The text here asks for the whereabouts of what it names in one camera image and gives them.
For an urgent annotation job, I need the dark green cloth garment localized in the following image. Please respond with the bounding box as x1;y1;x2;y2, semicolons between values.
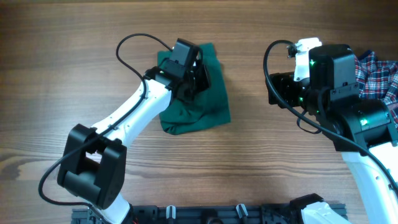
159;43;231;135

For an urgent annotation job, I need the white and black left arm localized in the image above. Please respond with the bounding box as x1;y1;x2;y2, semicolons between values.
57;60;210;223

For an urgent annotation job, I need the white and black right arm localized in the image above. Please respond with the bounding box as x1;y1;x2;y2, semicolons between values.
264;41;397;223

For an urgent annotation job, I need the plaid red blue shirt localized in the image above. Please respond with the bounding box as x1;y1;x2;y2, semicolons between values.
354;50;397;128

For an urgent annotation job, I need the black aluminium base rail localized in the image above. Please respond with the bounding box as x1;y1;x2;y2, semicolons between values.
70;203;348;224

